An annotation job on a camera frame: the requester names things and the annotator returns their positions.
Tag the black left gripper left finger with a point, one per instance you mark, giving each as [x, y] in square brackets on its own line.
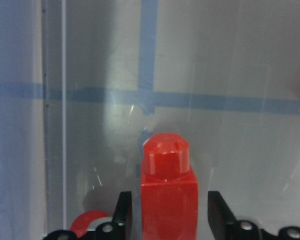
[120, 226]

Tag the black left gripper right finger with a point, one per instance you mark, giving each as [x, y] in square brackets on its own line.
[223, 223]

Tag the red block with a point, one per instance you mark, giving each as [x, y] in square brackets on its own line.
[81, 224]
[169, 189]

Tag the clear plastic storage box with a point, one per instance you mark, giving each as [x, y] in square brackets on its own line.
[84, 83]

